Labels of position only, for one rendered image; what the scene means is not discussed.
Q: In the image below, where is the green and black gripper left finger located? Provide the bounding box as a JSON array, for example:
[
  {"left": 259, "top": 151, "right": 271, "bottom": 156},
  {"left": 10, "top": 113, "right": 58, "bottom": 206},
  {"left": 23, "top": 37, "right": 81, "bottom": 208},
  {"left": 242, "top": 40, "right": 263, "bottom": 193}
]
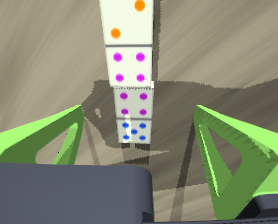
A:
[{"left": 0, "top": 105, "right": 84, "bottom": 165}]

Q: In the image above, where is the white domino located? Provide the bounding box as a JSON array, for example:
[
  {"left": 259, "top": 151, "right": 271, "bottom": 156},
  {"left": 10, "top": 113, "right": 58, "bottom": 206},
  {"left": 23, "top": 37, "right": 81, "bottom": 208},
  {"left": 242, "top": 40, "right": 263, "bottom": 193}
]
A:
[{"left": 100, "top": 0, "right": 153, "bottom": 87}]

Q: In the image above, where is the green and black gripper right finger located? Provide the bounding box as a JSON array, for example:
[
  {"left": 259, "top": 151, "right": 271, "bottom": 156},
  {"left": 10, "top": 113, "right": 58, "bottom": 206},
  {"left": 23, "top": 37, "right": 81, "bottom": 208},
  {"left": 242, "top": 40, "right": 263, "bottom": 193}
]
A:
[{"left": 193, "top": 105, "right": 278, "bottom": 220}]

